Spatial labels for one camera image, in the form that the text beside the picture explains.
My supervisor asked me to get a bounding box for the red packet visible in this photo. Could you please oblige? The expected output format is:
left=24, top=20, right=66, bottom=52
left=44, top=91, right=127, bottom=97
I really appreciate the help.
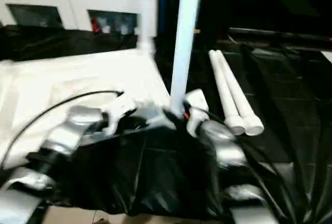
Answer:
left=91, top=17, right=101, bottom=33

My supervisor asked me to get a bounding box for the black mat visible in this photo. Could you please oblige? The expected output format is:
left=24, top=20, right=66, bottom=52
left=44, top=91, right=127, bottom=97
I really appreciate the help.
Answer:
left=0, top=24, right=332, bottom=222

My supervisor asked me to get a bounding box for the black backdrop cloth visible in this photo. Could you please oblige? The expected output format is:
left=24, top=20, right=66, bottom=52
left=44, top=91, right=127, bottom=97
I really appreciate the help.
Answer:
left=157, top=0, right=332, bottom=48

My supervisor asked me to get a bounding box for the white flat board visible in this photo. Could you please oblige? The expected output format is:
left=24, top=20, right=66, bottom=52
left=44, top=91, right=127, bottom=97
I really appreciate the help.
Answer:
left=320, top=50, right=332, bottom=63

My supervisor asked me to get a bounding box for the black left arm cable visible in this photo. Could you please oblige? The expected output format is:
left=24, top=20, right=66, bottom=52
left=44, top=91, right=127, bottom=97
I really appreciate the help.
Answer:
left=0, top=90, right=126, bottom=169

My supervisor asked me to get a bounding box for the white plastic table leg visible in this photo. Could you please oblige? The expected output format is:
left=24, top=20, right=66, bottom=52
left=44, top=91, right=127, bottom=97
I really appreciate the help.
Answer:
left=169, top=0, right=206, bottom=118
left=208, top=50, right=246, bottom=136
left=136, top=0, right=157, bottom=54
left=214, top=50, right=265, bottom=136

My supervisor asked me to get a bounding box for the long black bar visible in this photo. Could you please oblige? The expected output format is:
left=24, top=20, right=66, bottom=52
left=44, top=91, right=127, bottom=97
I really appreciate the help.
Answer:
left=229, top=27, right=332, bottom=43

